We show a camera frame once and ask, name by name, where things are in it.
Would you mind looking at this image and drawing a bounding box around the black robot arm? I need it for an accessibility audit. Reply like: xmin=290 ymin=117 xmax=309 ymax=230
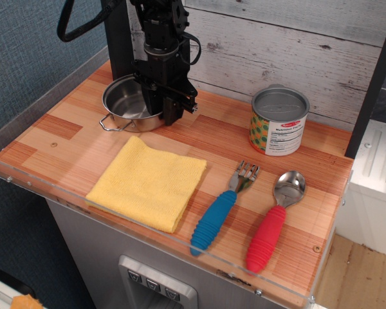
xmin=131 ymin=1 xmax=201 ymax=126

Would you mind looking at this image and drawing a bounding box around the white toy sink unit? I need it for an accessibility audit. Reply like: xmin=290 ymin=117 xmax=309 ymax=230
xmin=335 ymin=120 xmax=386 ymax=254

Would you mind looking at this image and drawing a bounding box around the yellow folded cloth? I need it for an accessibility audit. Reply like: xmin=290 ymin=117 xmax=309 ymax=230
xmin=86 ymin=136 xmax=207 ymax=233

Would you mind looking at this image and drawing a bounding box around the red handled spoon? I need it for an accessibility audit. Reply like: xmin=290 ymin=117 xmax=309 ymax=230
xmin=246 ymin=171 xmax=306 ymax=273

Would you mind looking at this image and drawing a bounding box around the grey toy fridge cabinet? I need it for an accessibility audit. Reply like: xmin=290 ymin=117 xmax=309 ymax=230
xmin=48 ymin=200 xmax=313 ymax=308

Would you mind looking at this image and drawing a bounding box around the black right shelf post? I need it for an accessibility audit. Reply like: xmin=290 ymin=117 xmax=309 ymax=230
xmin=345 ymin=0 xmax=386 ymax=159

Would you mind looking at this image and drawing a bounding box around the orange object bottom left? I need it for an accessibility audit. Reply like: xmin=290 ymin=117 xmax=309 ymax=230
xmin=10 ymin=294 xmax=44 ymax=309

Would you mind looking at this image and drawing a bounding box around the black braided cable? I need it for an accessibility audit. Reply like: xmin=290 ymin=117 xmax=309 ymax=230
xmin=57 ymin=0 xmax=123 ymax=42

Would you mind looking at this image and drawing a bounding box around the small stainless steel pot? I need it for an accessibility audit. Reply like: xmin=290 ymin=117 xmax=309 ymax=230
xmin=99 ymin=75 xmax=165 ymax=133

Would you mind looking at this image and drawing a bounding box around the toy food can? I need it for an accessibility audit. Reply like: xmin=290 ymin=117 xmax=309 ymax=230
xmin=249 ymin=84 xmax=310 ymax=156

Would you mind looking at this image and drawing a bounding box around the blue handled fork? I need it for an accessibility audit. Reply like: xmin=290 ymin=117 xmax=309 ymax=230
xmin=190 ymin=161 xmax=260 ymax=256

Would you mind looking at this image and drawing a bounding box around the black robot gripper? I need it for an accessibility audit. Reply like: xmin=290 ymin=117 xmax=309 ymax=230
xmin=133 ymin=40 xmax=198 ymax=126

